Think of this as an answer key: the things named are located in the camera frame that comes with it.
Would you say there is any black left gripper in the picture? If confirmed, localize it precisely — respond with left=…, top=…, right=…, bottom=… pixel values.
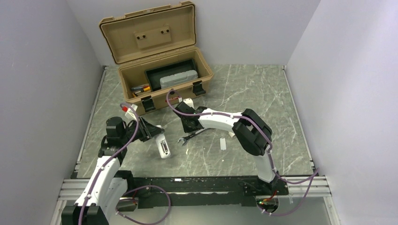
left=120, top=116, right=164, bottom=145

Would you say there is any white remote control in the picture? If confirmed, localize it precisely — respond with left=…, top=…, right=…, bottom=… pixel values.
left=155, top=133, right=171, bottom=159

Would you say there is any white remote battery cover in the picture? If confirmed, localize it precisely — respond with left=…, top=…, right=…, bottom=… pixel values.
left=220, top=137, right=227, bottom=150

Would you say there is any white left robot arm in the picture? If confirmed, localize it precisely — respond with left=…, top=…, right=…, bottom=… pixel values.
left=61, top=117, right=164, bottom=225

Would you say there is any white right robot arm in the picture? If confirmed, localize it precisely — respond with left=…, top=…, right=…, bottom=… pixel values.
left=172, top=102, right=277, bottom=195

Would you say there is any silver combination wrench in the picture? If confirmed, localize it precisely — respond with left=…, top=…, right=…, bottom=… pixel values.
left=177, top=128, right=209, bottom=146

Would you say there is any grey plastic bit case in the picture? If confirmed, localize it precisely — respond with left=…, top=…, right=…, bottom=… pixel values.
left=160, top=70, right=198, bottom=89

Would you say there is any black tray in toolbox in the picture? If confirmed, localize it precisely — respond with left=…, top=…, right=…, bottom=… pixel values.
left=144, top=58, right=197, bottom=91

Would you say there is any tan plastic toolbox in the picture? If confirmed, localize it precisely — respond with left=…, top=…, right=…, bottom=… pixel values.
left=99, top=1, right=214, bottom=115

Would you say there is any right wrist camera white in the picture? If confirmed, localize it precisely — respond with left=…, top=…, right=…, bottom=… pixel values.
left=178, top=97, right=194, bottom=108

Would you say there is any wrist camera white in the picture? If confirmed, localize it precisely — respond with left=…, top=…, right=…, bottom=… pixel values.
left=122, top=104, right=138, bottom=121
left=178, top=97, right=194, bottom=108

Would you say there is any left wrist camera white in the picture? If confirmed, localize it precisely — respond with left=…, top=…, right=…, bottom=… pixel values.
left=122, top=104, right=138, bottom=121

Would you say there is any orange handled tool in toolbox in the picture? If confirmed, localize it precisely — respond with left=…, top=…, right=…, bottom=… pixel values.
left=130, top=85, right=151, bottom=97

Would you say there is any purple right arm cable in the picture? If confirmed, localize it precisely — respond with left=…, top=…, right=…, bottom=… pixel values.
left=166, top=89, right=321, bottom=217

